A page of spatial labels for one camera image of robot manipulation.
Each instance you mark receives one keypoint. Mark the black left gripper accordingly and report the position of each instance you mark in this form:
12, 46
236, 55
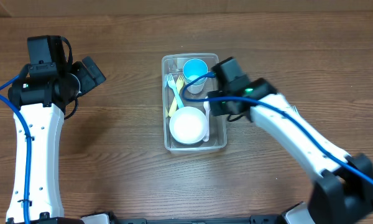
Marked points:
91, 72

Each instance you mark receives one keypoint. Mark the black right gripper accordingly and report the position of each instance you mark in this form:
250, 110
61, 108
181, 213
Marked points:
216, 109

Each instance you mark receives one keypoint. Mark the pink plastic spoon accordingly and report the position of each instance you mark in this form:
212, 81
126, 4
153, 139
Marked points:
207, 108

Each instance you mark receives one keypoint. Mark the blue plastic cup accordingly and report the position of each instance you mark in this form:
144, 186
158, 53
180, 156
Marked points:
194, 68

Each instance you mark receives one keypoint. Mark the yellow plastic fork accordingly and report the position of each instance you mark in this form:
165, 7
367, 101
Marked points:
179, 86

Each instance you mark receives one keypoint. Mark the light blue plastic fork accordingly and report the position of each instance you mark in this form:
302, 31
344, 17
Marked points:
171, 83

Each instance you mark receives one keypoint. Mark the green plastic fork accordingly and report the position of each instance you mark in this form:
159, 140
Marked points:
294, 108

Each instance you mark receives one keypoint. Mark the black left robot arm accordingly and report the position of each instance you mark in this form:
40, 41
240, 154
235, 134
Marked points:
36, 184

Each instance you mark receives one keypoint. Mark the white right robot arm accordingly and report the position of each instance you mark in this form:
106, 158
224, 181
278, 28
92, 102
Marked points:
342, 184

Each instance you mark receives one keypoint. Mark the clear plastic container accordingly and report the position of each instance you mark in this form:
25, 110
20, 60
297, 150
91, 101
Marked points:
174, 64

